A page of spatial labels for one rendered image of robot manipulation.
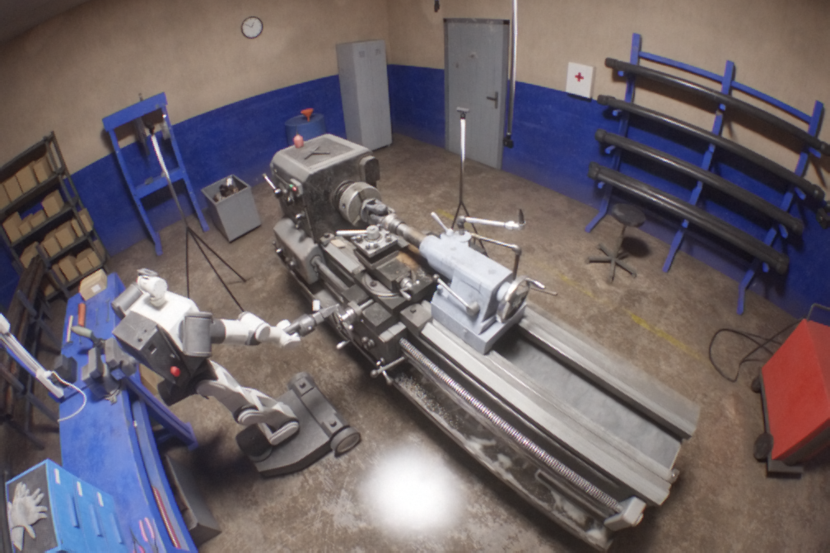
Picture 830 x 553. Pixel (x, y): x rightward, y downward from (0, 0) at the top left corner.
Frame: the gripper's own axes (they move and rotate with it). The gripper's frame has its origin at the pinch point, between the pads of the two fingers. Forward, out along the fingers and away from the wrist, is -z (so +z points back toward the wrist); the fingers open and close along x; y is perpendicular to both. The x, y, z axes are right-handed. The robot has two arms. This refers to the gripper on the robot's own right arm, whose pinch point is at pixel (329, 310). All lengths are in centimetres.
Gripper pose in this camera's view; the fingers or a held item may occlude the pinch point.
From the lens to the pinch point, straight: 164.6
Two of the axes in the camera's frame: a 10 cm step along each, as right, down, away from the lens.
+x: -4.6, 2.3, 8.6
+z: -7.4, 4.3, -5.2
